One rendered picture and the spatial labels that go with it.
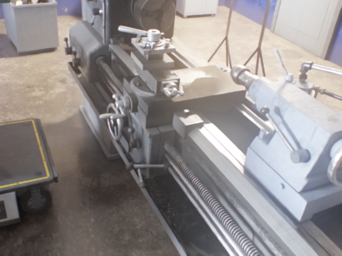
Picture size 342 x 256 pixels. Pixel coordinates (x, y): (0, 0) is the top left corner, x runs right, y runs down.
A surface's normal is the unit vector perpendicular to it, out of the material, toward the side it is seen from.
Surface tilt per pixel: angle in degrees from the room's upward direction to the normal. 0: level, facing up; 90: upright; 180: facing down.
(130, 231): 0
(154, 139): 90
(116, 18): 90
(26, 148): 0
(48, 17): 90
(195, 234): 0
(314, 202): 90
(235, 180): 36
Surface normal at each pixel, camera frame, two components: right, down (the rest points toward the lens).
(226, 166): -0.46, -0.58
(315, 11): -0.89, 0.18
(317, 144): -0.85, -0.04
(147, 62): 0.08, -0.84
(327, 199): 0.44, 0.51
